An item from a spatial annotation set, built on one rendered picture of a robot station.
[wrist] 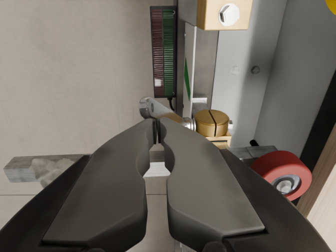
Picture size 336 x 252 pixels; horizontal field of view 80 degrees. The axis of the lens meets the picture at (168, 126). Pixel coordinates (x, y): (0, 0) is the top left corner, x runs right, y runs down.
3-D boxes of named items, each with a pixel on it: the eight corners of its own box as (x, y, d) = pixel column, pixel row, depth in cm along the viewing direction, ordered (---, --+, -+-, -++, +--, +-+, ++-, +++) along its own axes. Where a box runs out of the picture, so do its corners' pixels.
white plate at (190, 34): (180, 141, 49) (185, 170, 41) (183, 21, 36) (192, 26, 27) (183, 141, 49) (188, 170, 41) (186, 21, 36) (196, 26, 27)
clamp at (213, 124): (188, 173, 38) (192, 194, 34) (191, 109, 32) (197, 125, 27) (217, 172, 39) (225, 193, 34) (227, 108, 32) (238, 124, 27)
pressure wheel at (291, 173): (228, 159, 40) (252, 209, 30) (235, 124, 36) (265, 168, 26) (268, 157, 41) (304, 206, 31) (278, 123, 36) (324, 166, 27)
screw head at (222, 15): (217, 26, 22) (220, 27, 21) (219, 3, 21) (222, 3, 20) (236, 25, 22) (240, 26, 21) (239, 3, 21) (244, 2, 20)
